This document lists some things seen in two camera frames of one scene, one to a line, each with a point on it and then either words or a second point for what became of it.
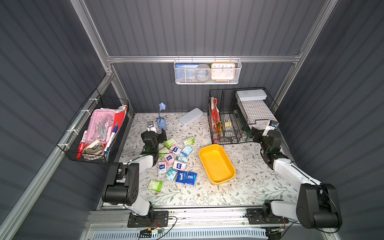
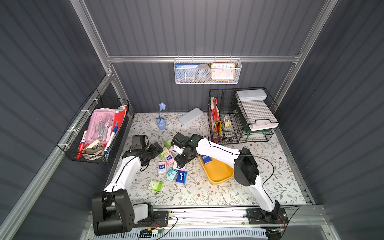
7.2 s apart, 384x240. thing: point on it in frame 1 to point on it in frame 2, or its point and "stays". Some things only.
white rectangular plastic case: (191, 116) stays
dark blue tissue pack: (191, 178) to (206, 159)
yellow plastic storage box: (216, 164) stays
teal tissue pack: (171, 174) stays
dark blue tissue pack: (181, 177) stays
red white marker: (81, 146) stays
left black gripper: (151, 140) to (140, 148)
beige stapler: (96, 148) stays
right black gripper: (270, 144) to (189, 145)
